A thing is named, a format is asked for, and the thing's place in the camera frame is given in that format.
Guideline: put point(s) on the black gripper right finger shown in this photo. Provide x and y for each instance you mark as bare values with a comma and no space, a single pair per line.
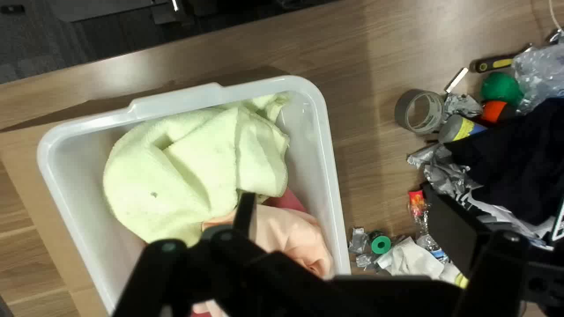
454,229

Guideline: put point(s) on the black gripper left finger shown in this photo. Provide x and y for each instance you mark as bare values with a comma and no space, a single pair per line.
243,213

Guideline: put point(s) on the peach cloth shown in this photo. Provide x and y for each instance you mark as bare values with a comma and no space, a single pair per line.
292,232

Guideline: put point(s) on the light green cloth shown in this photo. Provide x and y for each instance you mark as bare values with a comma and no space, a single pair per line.
164,177

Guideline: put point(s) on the pink cloth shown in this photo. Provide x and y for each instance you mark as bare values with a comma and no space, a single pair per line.
287,199

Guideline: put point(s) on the white plastic bin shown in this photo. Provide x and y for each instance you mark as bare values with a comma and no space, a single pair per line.
72,156

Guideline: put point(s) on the green tape spool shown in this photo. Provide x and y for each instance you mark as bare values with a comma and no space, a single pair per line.
379,244

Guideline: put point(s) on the black cloth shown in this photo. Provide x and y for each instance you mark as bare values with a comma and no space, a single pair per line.
518,163

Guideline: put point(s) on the orange ball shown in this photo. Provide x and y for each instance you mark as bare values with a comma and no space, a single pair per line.
493,111

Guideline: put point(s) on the green ball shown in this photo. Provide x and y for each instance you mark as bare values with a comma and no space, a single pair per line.
500,86

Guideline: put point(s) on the grey duct tape roll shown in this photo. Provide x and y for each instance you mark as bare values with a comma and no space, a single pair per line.
417,111

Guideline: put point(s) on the yellow handled screwdriver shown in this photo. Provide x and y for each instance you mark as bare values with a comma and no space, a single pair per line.
490,63

